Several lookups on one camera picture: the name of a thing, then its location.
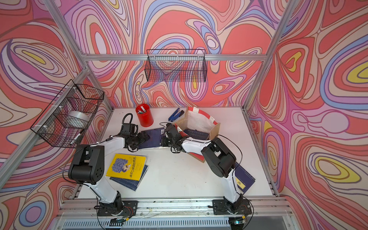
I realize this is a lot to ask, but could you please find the dark blue book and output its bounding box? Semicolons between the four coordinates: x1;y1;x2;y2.
184;128;210;140
139;127;164;150

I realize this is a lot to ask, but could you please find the purple book yellow label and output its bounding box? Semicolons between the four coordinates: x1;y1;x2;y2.
234;163;255;194

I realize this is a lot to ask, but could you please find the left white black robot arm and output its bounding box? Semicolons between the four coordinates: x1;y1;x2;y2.
68;122;149;213

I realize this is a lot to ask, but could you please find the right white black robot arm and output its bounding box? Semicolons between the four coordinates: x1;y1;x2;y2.
164;123;242;206

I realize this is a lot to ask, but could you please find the yellow cover book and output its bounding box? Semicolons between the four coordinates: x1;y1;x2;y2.
106;154;147;181

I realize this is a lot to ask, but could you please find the red pen holder cup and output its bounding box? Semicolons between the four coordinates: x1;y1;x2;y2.
136;103;154;127

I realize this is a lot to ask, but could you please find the blue book under yellow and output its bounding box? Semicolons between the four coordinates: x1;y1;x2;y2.
110;165;148;191

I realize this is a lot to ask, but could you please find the silver tape roll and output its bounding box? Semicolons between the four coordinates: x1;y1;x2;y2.
66;111;90;129

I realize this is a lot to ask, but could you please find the white marker in basket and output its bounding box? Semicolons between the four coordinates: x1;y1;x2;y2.
71;133;83;145

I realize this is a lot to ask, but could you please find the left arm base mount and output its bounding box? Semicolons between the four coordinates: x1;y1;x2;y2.
94;192;138;218

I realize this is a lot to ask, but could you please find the left black wire basket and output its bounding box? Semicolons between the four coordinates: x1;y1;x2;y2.
30;80;104;148

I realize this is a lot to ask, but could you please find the black wire basket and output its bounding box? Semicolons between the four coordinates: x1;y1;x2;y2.
30;80;104;148
144;48;208;83

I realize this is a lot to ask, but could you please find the back black wire basket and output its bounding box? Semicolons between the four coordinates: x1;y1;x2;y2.
144;48;208;83

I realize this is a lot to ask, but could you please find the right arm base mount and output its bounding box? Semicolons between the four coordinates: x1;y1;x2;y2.
211;196;253;216

